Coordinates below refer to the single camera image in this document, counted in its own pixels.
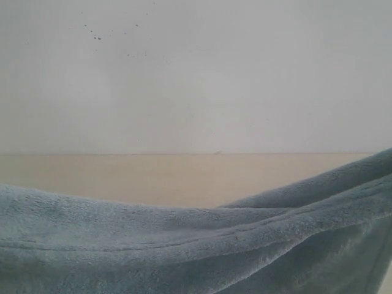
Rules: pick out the light blue terry towel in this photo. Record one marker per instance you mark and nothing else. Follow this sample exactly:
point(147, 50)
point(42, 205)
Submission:
point(327, 234)

